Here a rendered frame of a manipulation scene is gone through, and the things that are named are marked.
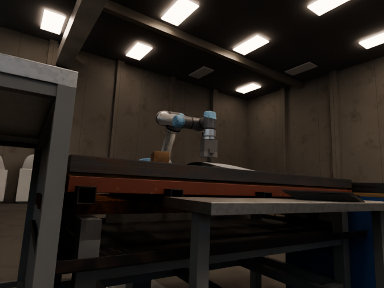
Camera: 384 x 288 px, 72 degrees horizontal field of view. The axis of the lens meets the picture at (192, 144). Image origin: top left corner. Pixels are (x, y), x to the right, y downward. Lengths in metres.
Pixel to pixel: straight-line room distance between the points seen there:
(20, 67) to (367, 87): 12.72
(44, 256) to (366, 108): 12.53
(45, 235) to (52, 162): 0.16
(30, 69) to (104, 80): 11.53
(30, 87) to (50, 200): 0.26
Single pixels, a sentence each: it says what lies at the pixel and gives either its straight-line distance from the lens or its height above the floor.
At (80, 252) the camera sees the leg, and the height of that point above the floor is 0.58.
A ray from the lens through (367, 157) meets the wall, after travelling 12.45.
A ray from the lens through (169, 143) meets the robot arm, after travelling 2.04.
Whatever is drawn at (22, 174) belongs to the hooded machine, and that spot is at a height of 0.92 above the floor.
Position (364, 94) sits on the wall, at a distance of 12.97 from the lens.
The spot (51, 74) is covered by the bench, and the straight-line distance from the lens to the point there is 0.71.
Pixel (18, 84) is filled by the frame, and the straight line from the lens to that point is 0.70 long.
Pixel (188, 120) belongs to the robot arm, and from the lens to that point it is 1.58.
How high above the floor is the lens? 0.79
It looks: 9 degrees up
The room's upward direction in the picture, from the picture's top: 2 degrees clockwise
